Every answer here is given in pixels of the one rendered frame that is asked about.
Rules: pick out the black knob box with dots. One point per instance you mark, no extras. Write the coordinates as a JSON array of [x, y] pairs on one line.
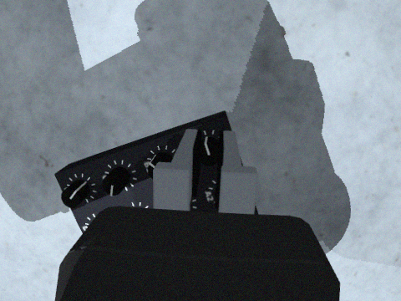
[[123, 171]]

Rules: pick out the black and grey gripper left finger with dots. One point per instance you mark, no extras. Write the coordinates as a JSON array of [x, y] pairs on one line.
[[172, 188]]

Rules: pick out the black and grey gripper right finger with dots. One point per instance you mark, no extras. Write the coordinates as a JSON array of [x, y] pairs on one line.
[[238, 183]]

